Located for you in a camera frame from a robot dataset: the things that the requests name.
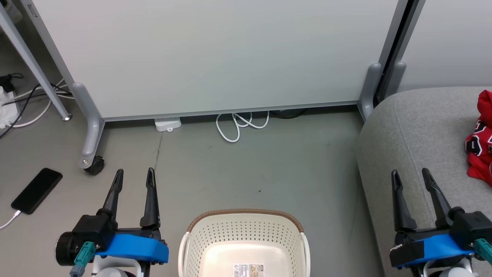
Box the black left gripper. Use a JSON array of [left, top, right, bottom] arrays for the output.
[[55, 168, 166, 267]]

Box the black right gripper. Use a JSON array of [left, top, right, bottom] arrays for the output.
[[391, 168, 492, 250]]

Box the red basketball jersey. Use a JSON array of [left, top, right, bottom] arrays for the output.
[[465, 89, 492, 187]]

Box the cream perforated laundry basket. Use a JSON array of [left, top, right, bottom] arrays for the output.
[[178, 209, 311, 277]]

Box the paper label in basket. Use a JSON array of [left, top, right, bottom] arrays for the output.
[[232, 263, 265, 277]]

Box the grey fabric sofa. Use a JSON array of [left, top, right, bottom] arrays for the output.
[[356, 87, 492, 277]]

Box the grey partition foot with caster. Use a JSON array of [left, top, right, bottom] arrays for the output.
[[72, 82, 105, 176]]

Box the white power adapter box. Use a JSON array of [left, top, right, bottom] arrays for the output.
[[154, 117, 182, 133]]

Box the black smartphone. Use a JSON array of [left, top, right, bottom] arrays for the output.
[[11, 168, 63, 215]]

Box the white power strip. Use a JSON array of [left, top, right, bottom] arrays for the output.
[[0, 86, 20, 130]]

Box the narrow white partition panel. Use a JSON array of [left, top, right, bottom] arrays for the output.
[[398, 0, 492, 92]]

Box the grey metal table leg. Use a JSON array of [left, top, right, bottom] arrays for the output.
[[0, 3, 73, 121]]

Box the large white partition panel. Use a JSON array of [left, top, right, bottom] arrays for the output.
[[23, 0, 408, 122]]

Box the white coiled cable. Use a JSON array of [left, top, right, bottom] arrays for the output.
[[216, 111, 270, 143]]

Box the white floor cable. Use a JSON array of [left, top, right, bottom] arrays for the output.
[[0, 79, 75, 129]]

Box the white phone charging cable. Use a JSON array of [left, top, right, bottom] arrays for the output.
[[0, 210, 22, 230]]

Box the black floor cable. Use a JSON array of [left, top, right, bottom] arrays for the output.
[[0, 73, 73, 140]]

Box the black cable under partition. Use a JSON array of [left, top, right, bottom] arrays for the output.
[[270, 109, 308, 119]]

